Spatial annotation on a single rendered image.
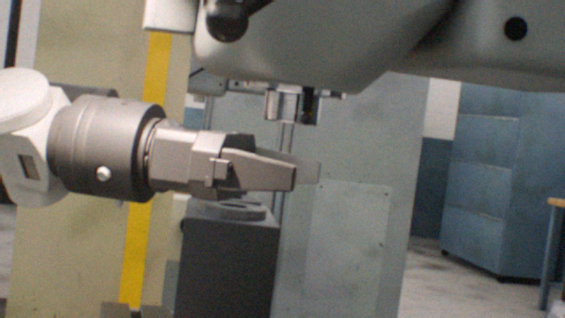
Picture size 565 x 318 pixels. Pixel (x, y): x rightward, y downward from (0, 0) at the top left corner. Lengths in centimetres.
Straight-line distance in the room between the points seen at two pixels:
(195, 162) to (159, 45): 176
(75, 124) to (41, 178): 7
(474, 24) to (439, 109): 986
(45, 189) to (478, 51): 39
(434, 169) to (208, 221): 949
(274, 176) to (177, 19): 14
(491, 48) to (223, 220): 52
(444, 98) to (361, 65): 987
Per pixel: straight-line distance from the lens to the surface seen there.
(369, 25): 65
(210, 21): 58
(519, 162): 794
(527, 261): 811
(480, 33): 65
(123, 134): 72
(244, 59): 66
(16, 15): 486
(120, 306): 137
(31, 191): 81
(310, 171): 77
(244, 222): 108
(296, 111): 70
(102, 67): 243
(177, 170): 71
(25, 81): 78
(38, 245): 247
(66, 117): 75
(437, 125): 1051
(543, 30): 67
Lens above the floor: 129
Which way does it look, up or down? 3 degrees down
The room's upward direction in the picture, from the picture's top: 7 degrees clockwise
